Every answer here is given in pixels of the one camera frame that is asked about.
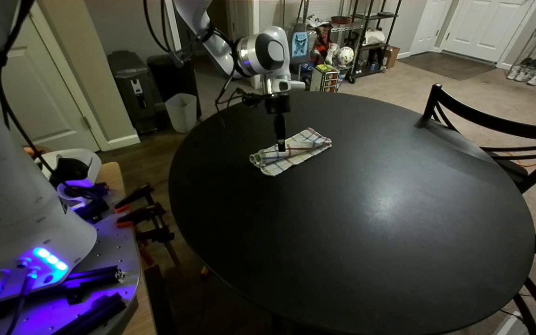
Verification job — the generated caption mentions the row of shoes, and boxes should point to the row of shoes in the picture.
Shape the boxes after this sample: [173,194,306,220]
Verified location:
[506,57,536,95]

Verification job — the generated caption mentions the black shelf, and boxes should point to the black shelf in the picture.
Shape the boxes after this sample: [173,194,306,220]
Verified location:
[346,0,402,84]

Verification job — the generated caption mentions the white headset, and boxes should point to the white headset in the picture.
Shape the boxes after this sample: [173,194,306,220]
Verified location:
[39,148,102,206]

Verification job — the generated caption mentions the black metal bar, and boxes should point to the black metal bar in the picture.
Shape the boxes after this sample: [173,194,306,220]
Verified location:
[62,265,127,299]
[53,292,127,335]

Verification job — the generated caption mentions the tall black trash can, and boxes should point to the tall black trash can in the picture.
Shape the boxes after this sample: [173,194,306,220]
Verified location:
[107,50,162,134]

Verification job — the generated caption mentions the black and orange clamp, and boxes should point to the black and orange clamp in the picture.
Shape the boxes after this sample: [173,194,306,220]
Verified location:
[115,202,168,229]
[114,183,156,214]
[135,227,181,267]

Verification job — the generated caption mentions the checked white towel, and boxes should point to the checked white towel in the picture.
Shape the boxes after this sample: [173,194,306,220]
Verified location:
[249,127,333,176]

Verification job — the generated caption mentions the colourful box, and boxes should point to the colourful box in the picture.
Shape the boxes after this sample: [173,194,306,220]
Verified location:
[309,63,340,93]

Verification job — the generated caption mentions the brown door mat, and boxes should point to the brown door mat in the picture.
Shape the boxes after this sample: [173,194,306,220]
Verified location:
[398,51,497,81]

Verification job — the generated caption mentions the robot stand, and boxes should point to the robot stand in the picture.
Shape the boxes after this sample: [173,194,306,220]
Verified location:
[0,161,158,335]

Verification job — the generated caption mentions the white wastebasket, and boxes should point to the white wastebasket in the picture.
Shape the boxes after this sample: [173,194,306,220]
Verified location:
[165,93,198,134]

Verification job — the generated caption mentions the wide black trash can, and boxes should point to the wide black trash can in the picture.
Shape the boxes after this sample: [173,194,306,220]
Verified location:
[147,54,202,120]

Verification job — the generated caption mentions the soccer ball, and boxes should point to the soccer ball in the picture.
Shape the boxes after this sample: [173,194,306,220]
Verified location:
[336,47,355,66]

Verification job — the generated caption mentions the white door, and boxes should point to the white door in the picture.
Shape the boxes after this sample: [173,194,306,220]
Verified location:
[440,0,536,64]
[0,4,101,152]
[409,0,451,56]

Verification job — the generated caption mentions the cardboard box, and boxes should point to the cardboard box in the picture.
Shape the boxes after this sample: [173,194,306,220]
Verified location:
[384,45,401,70]

